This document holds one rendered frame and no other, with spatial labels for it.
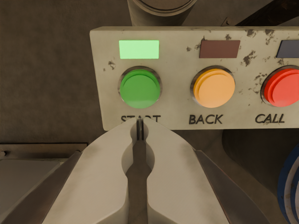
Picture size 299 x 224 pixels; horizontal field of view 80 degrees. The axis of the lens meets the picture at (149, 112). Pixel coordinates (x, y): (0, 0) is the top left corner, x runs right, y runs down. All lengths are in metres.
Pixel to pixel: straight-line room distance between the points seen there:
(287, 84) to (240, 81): 0.04
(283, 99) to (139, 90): 0.15
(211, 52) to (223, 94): 0.04
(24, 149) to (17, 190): 0.34
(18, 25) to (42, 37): 0.11
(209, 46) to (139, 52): 0.06
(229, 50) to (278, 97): 0.07
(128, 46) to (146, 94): 0.05
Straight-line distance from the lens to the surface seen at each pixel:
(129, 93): 0.18
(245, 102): 0.22
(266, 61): 0.22
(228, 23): 0.88
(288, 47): 0.22
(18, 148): 0.98
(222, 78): 0.19
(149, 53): 0.18
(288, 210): 0.58
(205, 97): 0.19
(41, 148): 0.93
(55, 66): 0.87
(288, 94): 0.23
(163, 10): 0.29
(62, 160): 0.81
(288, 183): 0.54
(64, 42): 0.87
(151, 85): 0.18
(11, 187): 0.68
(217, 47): 0.19
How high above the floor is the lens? 0.79
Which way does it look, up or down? 81 degrees down
